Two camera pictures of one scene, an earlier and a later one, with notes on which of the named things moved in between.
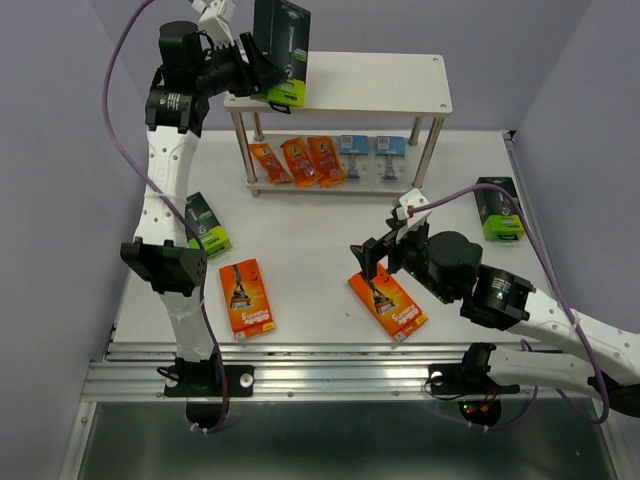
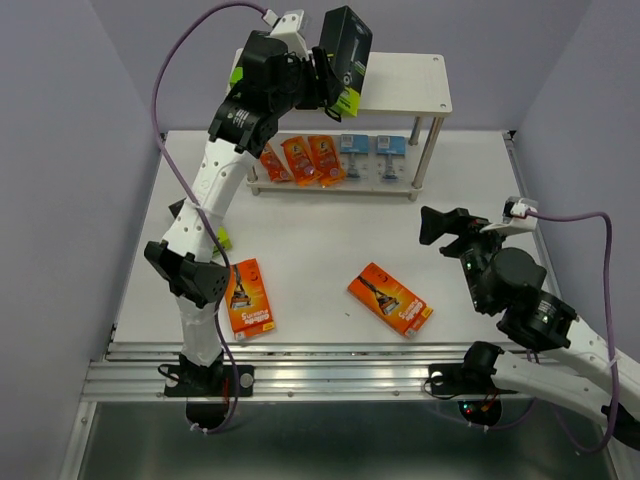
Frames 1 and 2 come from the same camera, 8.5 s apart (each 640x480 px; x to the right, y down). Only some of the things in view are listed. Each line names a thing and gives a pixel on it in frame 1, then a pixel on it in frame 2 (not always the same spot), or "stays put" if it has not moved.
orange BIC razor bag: x=276 y=170 stays put
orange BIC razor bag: x=303 y=169 stays put
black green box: x=498 y=212 → x=348 y=44
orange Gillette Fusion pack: x=247 y=302 stays put
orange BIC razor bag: x=327 y=161 stays put
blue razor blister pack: x=391 y=147 stays put
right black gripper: x=373 y=250 → x=456 y=221
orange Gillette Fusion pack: x=394 y=306 stays put
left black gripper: x=263 y=73 → x=329 y=78
